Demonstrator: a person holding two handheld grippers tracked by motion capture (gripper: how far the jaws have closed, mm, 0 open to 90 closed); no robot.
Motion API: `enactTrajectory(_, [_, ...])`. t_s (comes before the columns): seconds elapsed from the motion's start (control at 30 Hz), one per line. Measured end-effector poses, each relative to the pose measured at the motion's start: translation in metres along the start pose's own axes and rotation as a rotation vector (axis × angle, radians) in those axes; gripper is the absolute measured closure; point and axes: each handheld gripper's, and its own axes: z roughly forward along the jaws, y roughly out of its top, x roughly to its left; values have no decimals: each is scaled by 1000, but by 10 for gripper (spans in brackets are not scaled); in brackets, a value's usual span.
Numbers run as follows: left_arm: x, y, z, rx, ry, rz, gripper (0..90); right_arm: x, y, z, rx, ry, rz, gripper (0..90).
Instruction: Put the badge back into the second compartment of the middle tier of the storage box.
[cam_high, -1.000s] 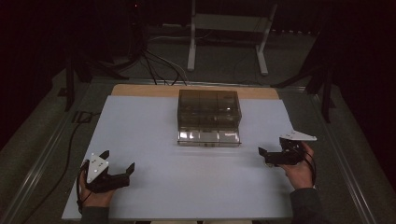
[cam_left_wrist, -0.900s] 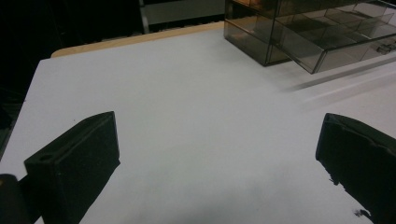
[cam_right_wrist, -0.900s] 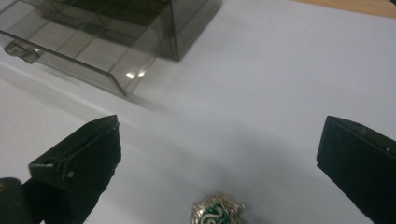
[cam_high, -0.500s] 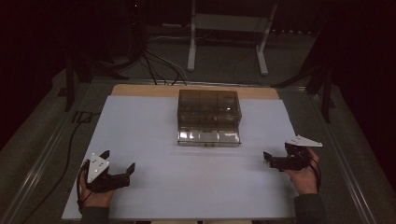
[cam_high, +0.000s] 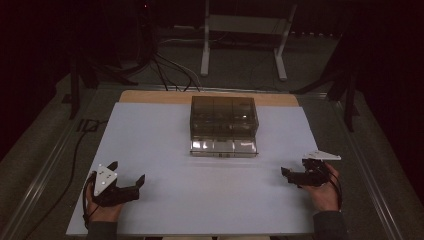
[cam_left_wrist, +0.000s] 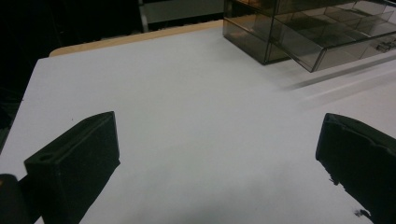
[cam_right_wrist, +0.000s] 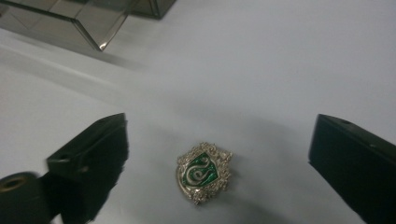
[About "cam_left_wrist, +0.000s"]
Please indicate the white table board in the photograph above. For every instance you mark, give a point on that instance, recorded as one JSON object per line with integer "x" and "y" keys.
{"x": 202, "y": 124}

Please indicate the smoky transparent drawer box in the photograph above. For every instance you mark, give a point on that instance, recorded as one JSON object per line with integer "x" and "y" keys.
{"x": 249, "y": 34}

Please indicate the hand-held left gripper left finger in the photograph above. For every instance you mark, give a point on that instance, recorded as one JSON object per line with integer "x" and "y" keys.
{"x": 71, "y": 168}

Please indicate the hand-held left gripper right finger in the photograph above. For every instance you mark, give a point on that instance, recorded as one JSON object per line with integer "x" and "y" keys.
{"x": 361, "y": 165}

